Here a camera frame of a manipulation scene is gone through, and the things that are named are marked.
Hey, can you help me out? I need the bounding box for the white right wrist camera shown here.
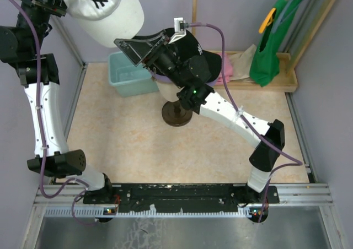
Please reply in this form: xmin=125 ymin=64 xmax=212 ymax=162
xmin=168 ymin=17 xmax=187 ymax=44

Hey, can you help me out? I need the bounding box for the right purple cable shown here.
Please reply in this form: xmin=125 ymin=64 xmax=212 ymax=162
xmin=187 ymin=22 xmax=304 ymax=224

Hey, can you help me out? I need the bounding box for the cream cloth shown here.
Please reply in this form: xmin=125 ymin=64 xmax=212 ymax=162
xmin=229 ymin=44 xmax=257 ymax=80

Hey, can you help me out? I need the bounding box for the wooden clothes rack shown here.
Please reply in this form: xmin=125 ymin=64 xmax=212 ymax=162
xmin=190 ymin=0 xmax=347 ymax=93

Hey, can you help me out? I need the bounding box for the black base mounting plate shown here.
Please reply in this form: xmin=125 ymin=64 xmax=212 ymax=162
xmin=83 ymin=183 xmax=280 ymax=213

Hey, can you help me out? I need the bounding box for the teal plastic bin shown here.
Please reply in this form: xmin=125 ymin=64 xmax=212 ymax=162
xmin=108 ymin=51 xmax=159 ymax=98

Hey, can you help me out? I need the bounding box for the grey plastic hanger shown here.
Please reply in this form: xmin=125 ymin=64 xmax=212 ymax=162
xmin=271 ymin=0 xmax=305 ymax=33

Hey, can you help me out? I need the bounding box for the purple cap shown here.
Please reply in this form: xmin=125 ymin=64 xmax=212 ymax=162
xmin=150 ymin=72 xmax=218 ymax=86

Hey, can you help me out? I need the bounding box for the pink cloth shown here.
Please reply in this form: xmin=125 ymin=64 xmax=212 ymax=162
xmin=216 ymin=53 xmax=233 ymax=85

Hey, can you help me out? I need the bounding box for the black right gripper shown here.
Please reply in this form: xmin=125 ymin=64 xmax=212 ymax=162
xmin=113 ymin=30 xmax=186 ymax=90

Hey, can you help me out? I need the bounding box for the black cap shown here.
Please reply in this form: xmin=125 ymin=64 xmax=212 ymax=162
xmin=147 ymin=28 xmax=222 ymax=82

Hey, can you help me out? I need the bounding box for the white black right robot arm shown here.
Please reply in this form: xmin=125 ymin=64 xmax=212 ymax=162
xmin=114 ymin=28 xmax=285 ymax=203

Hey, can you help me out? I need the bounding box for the green tank top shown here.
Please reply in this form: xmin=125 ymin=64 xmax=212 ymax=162
xmin=250 ymin=0 xmax=297 ymax=87

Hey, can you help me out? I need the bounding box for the beige mannequin head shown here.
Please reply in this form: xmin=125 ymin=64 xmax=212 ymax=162
xmin=156 ymin=80 xmax=181 ymax=102

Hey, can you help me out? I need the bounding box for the white cap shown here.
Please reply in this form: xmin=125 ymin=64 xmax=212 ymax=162
xmin=63 ymin=0 xmax=145 ymax=48

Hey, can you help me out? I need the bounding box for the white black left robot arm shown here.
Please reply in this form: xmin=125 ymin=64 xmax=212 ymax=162
xmin=1 ymin=0 xmax=115 ymax=204

